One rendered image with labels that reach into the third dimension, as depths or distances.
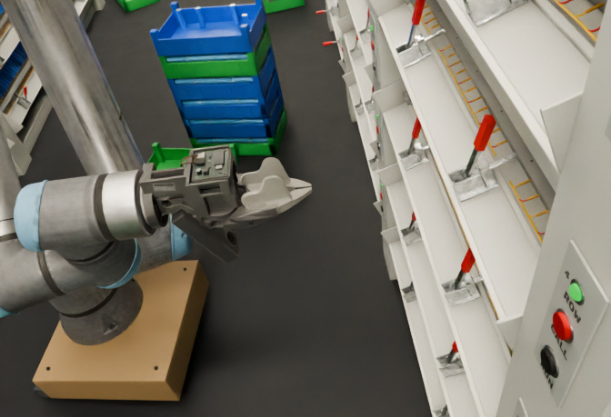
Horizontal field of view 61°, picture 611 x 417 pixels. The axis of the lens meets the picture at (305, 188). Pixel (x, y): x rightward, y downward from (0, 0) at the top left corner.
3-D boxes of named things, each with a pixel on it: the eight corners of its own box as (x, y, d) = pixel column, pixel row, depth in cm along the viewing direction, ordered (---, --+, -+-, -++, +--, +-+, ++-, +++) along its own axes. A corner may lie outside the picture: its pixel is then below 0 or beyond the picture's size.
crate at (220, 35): (157, 56, 158) (148, 32, 153) (179, 24, 172) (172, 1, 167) (252, 52, 152) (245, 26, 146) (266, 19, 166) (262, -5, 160)
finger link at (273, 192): (310, 177, 64) (235, 187, 64) (315, 211, 68) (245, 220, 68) (307, 161, 66) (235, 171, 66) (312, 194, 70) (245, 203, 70)
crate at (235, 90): (174, 100, 169) (166, 79, 164) (194, 66, 183) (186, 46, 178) (263, 98, 163) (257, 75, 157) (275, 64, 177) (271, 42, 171)
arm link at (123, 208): (122, 253, 69) (134, 203, 76) (158, 249, 69) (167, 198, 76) (96, 206, 63) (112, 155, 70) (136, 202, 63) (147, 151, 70)
